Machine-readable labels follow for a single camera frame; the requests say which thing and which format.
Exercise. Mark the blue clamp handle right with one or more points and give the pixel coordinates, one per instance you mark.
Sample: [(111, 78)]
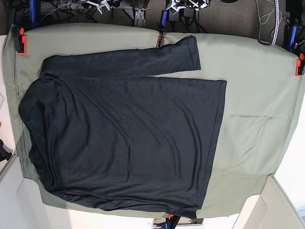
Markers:
[(289, 34)]

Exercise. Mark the orange black clamp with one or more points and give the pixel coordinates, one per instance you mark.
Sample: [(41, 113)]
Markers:
[(160, 41), (300, 66), (19, 40), (171, 222)]

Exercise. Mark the metal table bracket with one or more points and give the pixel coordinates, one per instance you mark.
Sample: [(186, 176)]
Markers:
[(139, 17)]

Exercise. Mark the green table cloth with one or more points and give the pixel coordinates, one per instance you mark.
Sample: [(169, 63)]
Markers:
[(262, 103)]

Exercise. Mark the beige plastic bin left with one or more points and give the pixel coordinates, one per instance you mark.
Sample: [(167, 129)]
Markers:
[(21, 205)]

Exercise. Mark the beige plastic bin right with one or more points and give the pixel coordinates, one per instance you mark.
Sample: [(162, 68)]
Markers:
[(272, 209)]

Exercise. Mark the orange black clamp centre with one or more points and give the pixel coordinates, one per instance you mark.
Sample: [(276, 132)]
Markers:
[(160, 41)]

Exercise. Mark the blue clamp handle left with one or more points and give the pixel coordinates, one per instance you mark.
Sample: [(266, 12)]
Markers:
[(33, 13)]

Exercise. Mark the dark long-sleeve T-shirt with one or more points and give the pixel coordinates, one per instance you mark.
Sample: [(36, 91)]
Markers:
[(109, 130)]

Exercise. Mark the orange black clamp bottom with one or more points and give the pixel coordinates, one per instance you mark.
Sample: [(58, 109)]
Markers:
[(171, 222)]

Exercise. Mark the beige plastic bin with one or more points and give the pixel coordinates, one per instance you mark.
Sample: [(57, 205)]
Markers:
[(21, 205), (272, 209)]

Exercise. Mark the orange black clamp far left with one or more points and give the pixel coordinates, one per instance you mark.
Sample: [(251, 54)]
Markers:
[(19, 40)]

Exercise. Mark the orange black clamp right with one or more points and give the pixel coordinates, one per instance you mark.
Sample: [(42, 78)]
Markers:
[(300, 66)]

